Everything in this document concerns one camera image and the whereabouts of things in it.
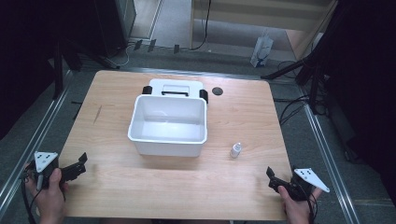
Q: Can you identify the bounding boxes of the person's right hand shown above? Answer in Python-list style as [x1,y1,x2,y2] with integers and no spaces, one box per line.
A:
[277,185,323,224]

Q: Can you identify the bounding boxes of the white plastic storage box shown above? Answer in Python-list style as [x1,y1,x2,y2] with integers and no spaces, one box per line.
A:
[127,94,208,158]

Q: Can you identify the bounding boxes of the white floor cable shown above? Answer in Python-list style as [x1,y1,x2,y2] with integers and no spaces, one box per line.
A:
[106,41,138,70]

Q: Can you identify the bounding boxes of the small white dropper bottle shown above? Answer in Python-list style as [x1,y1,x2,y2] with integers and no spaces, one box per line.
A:
[230,142,243,160]

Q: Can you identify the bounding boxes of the white plastic bag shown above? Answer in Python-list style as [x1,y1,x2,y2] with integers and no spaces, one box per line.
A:
[249,29,275,68]

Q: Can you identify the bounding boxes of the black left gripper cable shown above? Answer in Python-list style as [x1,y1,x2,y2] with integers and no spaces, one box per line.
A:
[19,169,43,224]

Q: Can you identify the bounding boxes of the aluminium floor rail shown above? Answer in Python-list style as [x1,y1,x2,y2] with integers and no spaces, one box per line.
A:
[299,85,362,224]
[0,70,74,217]

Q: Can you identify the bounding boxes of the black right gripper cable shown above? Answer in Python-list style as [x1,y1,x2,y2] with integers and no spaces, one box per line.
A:
[303,186,319,224]

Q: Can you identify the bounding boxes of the black metal stand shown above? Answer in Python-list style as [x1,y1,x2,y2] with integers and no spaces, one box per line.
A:
[261,46,328,116]
[50,38,83,101]

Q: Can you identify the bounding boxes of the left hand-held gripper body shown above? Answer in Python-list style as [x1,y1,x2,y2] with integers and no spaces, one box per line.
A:
[28,150,64,190]

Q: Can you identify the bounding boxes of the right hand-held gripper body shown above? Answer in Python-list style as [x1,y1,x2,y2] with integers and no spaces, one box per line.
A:
[279,167,331,202]

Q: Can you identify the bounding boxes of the black floor cables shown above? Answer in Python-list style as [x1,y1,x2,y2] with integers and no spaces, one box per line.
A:
[273,60,328,126]

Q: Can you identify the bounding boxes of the white box lid black latches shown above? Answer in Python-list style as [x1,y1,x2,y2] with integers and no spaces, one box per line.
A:
[142,78,209,105]

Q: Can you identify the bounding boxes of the person's left hand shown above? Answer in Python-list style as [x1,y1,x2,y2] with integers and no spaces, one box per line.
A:
[24,163,69,224]

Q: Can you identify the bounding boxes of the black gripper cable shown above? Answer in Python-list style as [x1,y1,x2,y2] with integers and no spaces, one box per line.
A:
[19,169,43,224]
[303,186,319,224]

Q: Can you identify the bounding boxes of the black hanging cable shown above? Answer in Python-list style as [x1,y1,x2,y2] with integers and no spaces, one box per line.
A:
[190,0,213,51]

